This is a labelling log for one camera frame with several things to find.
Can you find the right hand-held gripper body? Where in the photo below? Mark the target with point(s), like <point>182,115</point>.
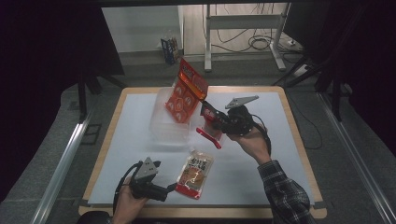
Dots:
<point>238,121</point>

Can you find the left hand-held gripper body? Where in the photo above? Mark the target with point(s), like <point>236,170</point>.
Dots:
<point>146,186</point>

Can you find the white snack packet red base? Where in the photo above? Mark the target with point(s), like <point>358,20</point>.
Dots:
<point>194,175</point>

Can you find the clear plastic container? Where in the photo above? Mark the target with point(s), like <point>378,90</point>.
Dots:
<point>166,130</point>

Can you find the orange-red snack packet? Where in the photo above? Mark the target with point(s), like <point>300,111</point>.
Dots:
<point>183,96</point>

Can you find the person's left hand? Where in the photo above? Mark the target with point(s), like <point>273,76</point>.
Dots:
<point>127,207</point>

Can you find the person's right hand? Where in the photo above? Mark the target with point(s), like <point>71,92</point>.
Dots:
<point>253,144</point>

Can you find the clear snack packet red edge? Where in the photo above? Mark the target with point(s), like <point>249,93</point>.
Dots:
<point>209,137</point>

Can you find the white table sheet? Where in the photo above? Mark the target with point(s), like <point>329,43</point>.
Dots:
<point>243,177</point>

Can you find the black floor plate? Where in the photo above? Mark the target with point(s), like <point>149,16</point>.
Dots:
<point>91,134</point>

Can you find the black tripod stand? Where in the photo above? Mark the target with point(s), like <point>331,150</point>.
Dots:
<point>334,93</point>
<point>82,93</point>

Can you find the black curtain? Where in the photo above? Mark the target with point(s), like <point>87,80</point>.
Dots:
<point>40,62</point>
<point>367,56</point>

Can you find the aluminium rail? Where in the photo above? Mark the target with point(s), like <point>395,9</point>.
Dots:
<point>59,174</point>
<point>358,161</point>

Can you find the white metal stand frame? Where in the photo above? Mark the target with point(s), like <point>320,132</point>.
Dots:
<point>243,21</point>

